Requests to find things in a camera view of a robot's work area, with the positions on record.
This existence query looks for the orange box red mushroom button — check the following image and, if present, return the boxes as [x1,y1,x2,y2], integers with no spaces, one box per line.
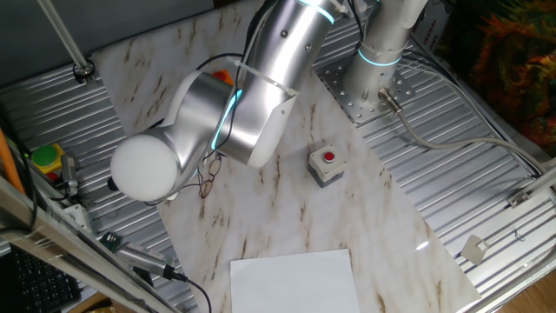
[211,69,235,87]

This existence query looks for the colourful patterned cloth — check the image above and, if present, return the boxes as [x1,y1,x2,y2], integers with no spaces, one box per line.
[434,0,556,157]

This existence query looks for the aluminium profile beam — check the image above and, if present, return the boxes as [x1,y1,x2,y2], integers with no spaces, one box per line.
[0,176,179,313]

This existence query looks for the dark red framed glasses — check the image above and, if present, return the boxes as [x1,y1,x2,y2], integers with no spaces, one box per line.
[197,155,223,200]

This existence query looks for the yellow box green button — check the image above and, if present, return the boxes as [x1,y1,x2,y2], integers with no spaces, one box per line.
[31,143,66,182]

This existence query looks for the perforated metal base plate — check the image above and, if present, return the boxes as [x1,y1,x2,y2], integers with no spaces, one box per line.
[316,56,416,127]

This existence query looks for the aluminium frame post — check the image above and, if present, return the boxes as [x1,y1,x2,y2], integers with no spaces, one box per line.
[36,0,96,86]

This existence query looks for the thick grey base cable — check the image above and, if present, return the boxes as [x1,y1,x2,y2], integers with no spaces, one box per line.
[376,86,549,175]

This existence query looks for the small white adhesive mount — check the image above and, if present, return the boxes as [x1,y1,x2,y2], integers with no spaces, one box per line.
[460,234,491,266]

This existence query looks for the grey box small red button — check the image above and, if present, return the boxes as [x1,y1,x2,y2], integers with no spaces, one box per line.
[307,143,348,189]

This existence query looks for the marble patterned board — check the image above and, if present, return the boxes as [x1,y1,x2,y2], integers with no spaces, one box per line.
[91,0,482,313]

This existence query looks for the black keyboard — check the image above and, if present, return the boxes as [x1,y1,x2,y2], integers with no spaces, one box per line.
[0,247,83,313]

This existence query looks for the silver ribbed camera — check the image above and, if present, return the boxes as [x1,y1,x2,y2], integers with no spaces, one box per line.
[115,242,188,282]

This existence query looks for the orange pole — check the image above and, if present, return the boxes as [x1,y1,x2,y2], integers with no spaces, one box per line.
[0,128,26,195]

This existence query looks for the black cable of ribbed camera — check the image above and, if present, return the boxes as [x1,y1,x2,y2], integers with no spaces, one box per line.
[182,276,214,313]

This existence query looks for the white paper sheet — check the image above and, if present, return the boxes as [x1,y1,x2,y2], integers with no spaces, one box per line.
[229,248,361,313]

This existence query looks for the white printed carton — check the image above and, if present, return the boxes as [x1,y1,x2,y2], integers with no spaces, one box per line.
[410,6,453,56]

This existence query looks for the aluminium corner bracket rail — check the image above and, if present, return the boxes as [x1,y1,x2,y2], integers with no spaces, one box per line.
[506,167,556,209]

